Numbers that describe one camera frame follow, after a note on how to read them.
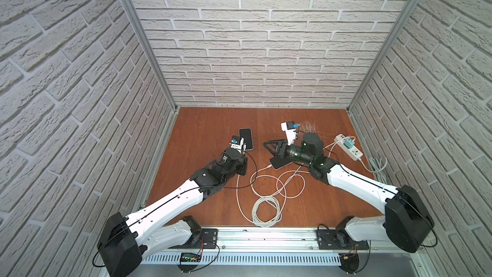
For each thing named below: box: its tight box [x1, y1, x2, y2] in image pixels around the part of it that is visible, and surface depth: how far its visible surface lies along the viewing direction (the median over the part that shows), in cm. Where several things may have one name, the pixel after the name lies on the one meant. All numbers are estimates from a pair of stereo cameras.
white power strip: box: [333, 134, 364, 161], surface depth 100 cm
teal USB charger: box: [343, 137, 355, 150], surface depth 98 cm
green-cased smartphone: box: [238, 127, 255, 151], surface depth 109 cm
